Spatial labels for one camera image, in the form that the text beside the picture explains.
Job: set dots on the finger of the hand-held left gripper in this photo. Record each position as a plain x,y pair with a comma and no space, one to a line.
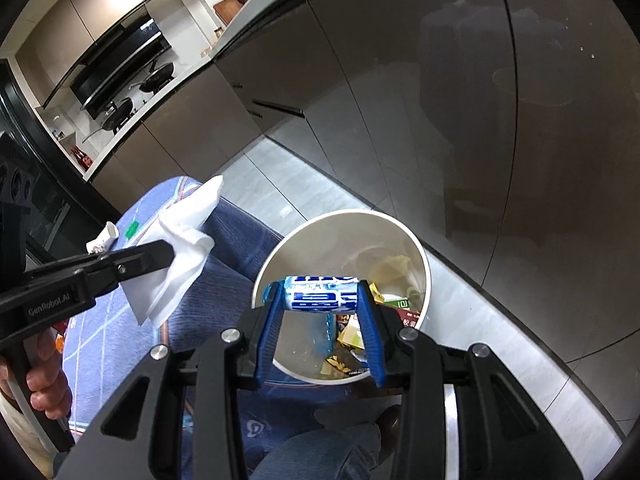
145,260

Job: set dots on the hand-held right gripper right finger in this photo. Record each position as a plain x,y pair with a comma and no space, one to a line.
372,340

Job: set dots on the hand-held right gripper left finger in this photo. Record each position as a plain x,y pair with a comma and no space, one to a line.
267,330

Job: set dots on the white tissue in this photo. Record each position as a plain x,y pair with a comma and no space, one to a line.
170,260

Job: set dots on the blue and white wrapper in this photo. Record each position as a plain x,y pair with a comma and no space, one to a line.
320,295

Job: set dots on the white trash bin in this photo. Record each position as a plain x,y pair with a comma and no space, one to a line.
340,240

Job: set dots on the person's left hand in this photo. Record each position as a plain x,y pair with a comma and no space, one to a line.
50,385

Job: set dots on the small green wrapper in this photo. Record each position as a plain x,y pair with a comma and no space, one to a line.
132,229

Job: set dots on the cartoon print paper cup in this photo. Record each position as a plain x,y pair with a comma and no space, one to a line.
102,240

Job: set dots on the person's dark shoe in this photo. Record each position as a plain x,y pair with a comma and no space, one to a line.
389,430

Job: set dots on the blue checked tablecloth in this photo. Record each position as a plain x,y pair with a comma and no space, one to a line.
235,240

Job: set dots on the black glass cabinet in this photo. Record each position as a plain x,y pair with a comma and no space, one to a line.
50,185

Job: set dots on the red sauce bottles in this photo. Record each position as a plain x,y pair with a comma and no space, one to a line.
81,156

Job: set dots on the person's leg in jeans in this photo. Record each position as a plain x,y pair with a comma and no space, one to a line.
320,452

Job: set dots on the black wok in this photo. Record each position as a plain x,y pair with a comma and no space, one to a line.
160,76

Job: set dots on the black range hood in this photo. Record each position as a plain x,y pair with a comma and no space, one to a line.
120,65

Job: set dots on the white kitchen countertop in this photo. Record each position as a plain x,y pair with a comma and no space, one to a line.
200,67

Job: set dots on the brown kitchen cabinets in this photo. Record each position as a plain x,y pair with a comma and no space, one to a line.
400,85

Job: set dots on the brown wooden box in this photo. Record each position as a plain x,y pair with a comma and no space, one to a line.
231,7

